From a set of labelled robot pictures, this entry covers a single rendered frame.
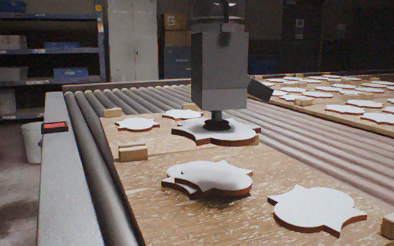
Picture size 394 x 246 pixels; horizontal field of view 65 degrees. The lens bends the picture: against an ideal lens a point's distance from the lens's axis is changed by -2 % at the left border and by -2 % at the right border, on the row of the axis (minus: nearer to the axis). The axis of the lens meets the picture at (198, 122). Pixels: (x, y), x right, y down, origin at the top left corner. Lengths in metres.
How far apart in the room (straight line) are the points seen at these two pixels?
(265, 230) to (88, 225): 0.25
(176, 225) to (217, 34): 0.26
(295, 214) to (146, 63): 5.11
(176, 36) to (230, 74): 5.32
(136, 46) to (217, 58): 5.03
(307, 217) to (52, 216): 0.37
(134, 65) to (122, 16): 0.81
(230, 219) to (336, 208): 0.15
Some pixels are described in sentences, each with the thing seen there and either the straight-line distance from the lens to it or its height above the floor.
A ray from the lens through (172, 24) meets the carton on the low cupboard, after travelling 5.70.
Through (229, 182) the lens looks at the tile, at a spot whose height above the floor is 0.96.
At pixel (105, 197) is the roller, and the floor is 0.92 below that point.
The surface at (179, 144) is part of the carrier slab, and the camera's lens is 0.76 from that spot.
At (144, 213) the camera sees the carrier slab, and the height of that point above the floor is 0.94.
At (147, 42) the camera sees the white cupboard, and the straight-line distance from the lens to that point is 5.47.
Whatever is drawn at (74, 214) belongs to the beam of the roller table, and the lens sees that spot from 0.54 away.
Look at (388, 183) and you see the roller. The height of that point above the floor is 0.91.
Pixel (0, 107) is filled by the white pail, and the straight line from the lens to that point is 5.60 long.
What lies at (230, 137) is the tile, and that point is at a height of 1.05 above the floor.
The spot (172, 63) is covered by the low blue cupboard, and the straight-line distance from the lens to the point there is 5.61.
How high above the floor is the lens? 1.17
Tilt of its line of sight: 14 degrees down
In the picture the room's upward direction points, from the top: straight up
